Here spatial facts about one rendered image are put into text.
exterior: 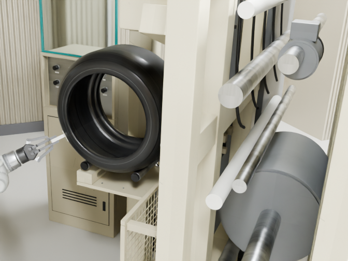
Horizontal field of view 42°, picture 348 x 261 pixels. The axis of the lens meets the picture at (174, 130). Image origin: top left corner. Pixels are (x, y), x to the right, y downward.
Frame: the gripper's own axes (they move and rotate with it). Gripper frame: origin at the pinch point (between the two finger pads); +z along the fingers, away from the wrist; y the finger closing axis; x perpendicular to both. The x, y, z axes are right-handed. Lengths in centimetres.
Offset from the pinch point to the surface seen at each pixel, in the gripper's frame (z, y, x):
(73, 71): 19.3, -25.2, 16.3
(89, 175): 5.5, 23.7, -0.2
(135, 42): 57, -27, -3
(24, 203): -42, 43, -152
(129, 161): 23.3, 23.2, 20.5
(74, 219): -13, 65, -108
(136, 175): 24.2, 31.5, 16.8
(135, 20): 42, -29, 67
